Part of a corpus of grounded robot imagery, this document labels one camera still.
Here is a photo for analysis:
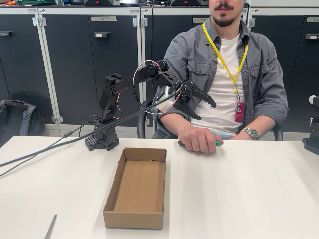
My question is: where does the green marker with red label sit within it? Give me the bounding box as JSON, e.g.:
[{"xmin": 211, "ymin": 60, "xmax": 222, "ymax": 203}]
[{"xmin": 177, "ymin": 139, "xmax": 223, "ymax": 148}]

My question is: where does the person's right forearm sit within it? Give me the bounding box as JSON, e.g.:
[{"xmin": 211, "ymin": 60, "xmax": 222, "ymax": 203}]
[{"xmin": 161, "ymin": 111, "xmax": 200, "ymax": 137}]

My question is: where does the person's left forearm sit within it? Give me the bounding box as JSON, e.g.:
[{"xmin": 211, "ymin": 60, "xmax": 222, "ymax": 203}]
[{"xmin": 234, "ymin": 117, "xmax": 277, "ymax": 141}]

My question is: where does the person's right hand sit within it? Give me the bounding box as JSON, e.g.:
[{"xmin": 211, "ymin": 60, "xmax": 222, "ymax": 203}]
[{"xmin": 178, "ymin": 126, "xmax": 222, "ymax": 153}]

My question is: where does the red badge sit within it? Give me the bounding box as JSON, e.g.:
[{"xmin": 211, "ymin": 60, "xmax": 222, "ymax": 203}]
[{"xmin": 234, "ymin": 101, "xmax": 246, "ymax": 123}]

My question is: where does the black office chair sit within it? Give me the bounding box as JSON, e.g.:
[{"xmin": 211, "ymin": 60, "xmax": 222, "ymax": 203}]
[{"xmin": 136, "ymin": 99, "xmax": 284, "ymax": 141}]

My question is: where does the man in grey jacket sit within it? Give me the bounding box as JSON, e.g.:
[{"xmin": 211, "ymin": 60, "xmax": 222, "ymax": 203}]
[{"xmin": 151, "ymin": 0, "xmax": 289, "ymax": 140}]

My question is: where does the silver wristwatch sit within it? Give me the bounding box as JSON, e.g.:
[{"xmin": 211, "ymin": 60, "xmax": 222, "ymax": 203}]
[{"xmin": 240, "ymin": 127, "xmax": 260, "ymax": 141}]

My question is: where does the black device with red triangle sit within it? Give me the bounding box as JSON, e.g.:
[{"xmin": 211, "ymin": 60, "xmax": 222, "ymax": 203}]
[
  {"xmin": 171, "ymin": 0, "xmax": 210, "ymax": 7},
  {"xmin": 84, "ymin": 0, "xmax": 121, "ymax": 7}
]

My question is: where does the brown cardboard box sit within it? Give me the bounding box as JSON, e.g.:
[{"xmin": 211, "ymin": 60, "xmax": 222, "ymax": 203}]
[{"xmin": 102, "ymin": 147, "xmax": 167, "ymax": 230}]

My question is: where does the black and grey backpack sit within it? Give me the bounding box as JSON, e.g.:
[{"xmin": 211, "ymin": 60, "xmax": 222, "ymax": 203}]
[{"xmin": 0, "ymin": 99, "xmax": 46, "ymax": 148}]

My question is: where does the green case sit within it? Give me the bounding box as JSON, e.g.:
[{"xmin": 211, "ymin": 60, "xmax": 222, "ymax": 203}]
[{"xmin": 15, "ymin": 0, "xmax": 57, "ymax": 6}]

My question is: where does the grey flat slab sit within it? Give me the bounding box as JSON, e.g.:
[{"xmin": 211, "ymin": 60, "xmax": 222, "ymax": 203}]
[{"xmin": 44, "ymin": 214, "xmax": 58, "ymax": 239}]

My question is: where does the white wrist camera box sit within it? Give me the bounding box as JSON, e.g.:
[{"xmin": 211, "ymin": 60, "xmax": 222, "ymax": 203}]
[{"xmin": 153, "ymin": 85, "xmax": 180, "ymax": 113}]

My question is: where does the yellow lanyard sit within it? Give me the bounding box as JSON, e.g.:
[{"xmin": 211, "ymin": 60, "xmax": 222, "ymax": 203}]
[{"xmin": 202, "ymin": 21, "xmax": 249, "ymax": 103}]

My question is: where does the black camera cable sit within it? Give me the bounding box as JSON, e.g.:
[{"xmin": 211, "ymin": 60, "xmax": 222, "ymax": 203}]
[{"xmin": 0, "ymin": 84, "xmax": 185, "ymax": 168}]

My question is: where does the black arm cable with ferrite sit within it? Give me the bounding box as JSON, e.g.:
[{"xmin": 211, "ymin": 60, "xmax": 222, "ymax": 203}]
[{"xmin": 0, "ymin": 120, "xmax": 97, "ymax": 178}]

